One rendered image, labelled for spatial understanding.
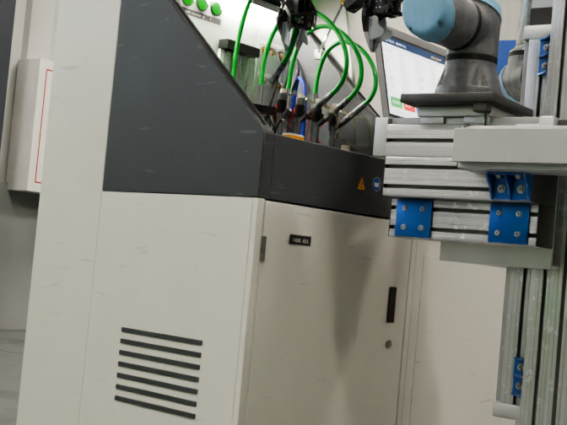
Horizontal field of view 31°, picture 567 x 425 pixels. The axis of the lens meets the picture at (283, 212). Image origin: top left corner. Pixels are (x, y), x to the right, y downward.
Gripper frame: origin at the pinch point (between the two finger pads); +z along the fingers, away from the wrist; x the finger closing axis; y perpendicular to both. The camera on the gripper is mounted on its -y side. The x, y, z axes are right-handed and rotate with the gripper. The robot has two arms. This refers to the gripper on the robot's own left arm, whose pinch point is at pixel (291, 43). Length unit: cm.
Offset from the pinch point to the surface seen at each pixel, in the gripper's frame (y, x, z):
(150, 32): -14.7, -35.1, 2.7
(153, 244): 30, -42, 38
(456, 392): 49, 48, 100
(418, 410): 58, 30, 92
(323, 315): 54, -3, 47
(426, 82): -43, 64, 50
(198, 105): 13.3, -27.7, 7.2
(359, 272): 42, 11, 46
